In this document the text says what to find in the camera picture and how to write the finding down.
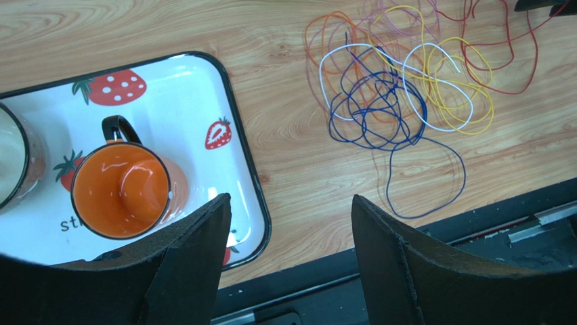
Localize strawberry print white tray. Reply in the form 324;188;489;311
1;52;271;269

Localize pink cable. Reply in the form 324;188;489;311
306;0;443;114

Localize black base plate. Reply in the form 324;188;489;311
212;179;576;324

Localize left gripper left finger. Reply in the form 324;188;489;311
1;194;232;324

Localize yellow cable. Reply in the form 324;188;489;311
367;5;495;136

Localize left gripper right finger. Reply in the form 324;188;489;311
351;195;576;324

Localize red cable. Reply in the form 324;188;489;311
435;0;574;95

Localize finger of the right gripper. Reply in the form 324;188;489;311
515;0;576;16

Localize dark blue cable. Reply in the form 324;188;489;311
328;31;467;220

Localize orange mug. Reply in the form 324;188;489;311
70;115;190;240

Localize beige ceramic bowl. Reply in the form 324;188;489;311
1;104;46;213

